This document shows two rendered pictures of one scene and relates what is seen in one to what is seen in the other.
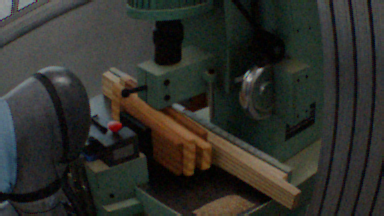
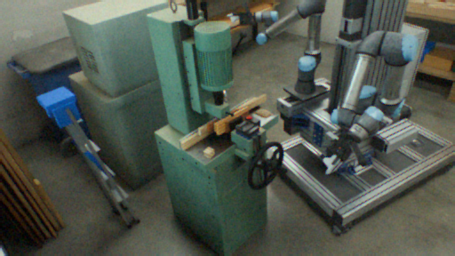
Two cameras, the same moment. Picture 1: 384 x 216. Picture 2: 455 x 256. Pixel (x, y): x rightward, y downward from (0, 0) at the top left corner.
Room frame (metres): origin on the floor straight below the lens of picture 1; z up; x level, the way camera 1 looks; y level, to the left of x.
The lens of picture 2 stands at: (1.70, 1.62, 2.05)
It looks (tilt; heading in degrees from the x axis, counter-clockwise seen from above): 36 degrees down; 266
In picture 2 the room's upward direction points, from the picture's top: 5 degrees counter-clockwise
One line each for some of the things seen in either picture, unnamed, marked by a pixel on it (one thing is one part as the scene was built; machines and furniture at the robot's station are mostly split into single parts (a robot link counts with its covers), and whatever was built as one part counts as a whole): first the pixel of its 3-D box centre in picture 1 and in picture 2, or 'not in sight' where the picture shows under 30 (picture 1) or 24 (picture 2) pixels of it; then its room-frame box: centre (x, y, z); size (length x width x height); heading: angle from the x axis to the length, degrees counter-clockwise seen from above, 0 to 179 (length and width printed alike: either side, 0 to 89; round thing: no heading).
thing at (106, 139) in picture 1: (99, 138); (249, 126); (1.48, 0.18, 0.99); 0.13 x 0.11 x 0.06; 38
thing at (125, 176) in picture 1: (103, 168); (248, 137); (1.48, 0.18, 0.92); 0.15 x 0.13 x 0.09; 38
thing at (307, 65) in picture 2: not in sight; (307, 68); (0.97, -0.43, 0.98); 0.13 x 0.12 x 0.14; 58
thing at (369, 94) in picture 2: not in sight; (364, 98); (0.78, 0.04, 0.98); 0.13 x 0.12 x 0.14; 138
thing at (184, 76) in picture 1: (177, 79); (217, 108); (1.63, 0.03, 1.03); 0.14 x 0.07 x 0.09; 128
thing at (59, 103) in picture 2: not in sight; (95, 167); (2.48, -0.14, 0.58); 0.27 x 0.25 x 1.16; 38
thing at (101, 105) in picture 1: (137, 176); (237, 137); (1.53, 0.11, 0.87); 0.61 x 0.30 x 0.06; 38
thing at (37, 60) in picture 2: not in sight; (67, 97); (3.01, -1.35, 0.48); 0.64 x 0.54 x 0.97; 40
